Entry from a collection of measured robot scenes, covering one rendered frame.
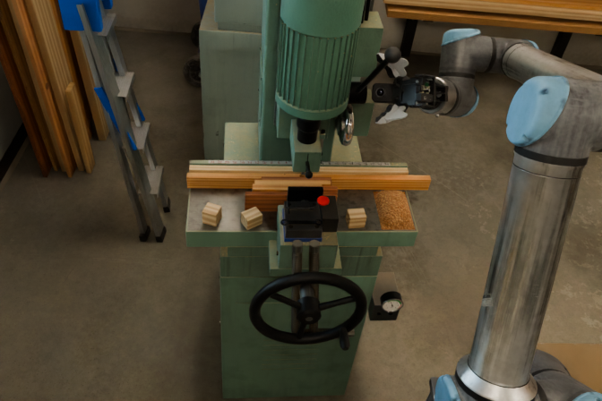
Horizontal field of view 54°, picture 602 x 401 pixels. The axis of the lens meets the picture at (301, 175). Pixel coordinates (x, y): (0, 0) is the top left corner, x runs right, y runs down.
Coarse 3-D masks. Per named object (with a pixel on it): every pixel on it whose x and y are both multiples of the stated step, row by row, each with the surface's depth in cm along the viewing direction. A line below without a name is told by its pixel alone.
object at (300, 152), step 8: (296, 120) 156; (296, 128) 154; (296, 136) 151; (296, 144) 149; (304, 144) 149; (312, 144) 150; (320, 144) 150; (296, 152) 147; (304, 152) 147; (312, 152) 148; (320, 152) 148; (296, 160) 149; (304, 160) 149; (312, 160) 149; (320, 160) 150; (296, 168) 151; (304, 168) 151; (312, 168) 151
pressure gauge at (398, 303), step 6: (384, 294) 165; (390, 294) 164; (396, 294) 164; (384, 300) 164; (390, 300) 163; (396, 300) 164; (384, 306) 165; (390, 306) 166; (396, 306) 166; (402, 306) 166
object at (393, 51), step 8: (392, 48) 120; (384, 56) 121; (392, 56) 120; (400, 56) 121; (384, 64) 127; (376, 72) 134; (368, 80) 142; (352, 88) 156; (360, 88) 151; (352, 96) 156; (360, 96) 156
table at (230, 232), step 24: (192, 192) 157; (216, 192) 158; (240, 192) 159; (360, 192) 163; (192, 216) 151; (240, 216) 153; (264, 216) 153; (192, 240) 150; (216, 240) 150; (240, 240) 151; (264, 240) 152; (360, 240) 154; (384, 240) 155; (408, 240) 156; (336, 264) 147
